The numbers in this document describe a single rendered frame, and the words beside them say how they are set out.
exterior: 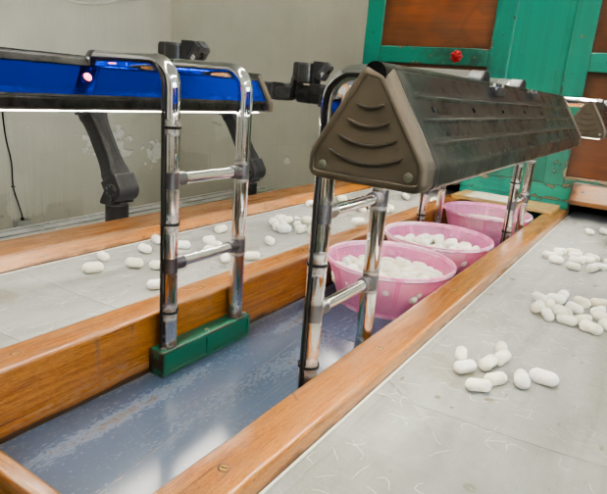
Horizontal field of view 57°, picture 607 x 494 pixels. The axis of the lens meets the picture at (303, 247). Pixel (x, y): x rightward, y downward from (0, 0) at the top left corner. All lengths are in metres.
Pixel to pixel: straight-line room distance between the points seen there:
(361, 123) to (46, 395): 0.55
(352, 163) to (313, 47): 2.98
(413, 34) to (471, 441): 1.79
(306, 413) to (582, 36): 1.69
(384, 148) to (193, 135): 3.53
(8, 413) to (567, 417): 0.66
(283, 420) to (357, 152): 0.34
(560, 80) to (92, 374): 1.73
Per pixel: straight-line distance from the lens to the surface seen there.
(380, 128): 0.33
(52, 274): 1.08
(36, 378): 0.75
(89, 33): 3.56
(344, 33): 3.22
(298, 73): 1.90
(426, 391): 0.74
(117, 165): 1.58
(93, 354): 0.79
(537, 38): 2.12
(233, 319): 0.94
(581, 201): 2.02
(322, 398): 0.64
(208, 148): 3.77
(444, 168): 0.35
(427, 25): 2.24
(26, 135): 3.33
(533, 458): 0.67
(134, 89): 0.90
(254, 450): 0.56
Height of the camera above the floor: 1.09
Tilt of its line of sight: 16 degrees down
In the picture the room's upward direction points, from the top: 5 degrees clockwise
